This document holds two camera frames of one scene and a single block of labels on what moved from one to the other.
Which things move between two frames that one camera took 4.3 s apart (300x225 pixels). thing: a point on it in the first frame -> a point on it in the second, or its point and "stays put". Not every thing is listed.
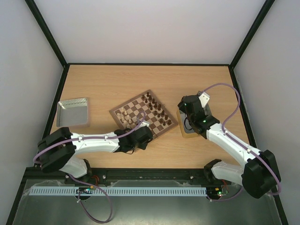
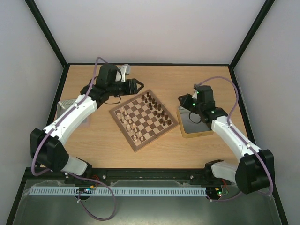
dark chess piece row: x=156 y=108 stays put
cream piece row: x=127 y=122 stays put
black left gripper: x=143 y=146 -> x=131 y=88
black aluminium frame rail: x=123 y=174 stays put
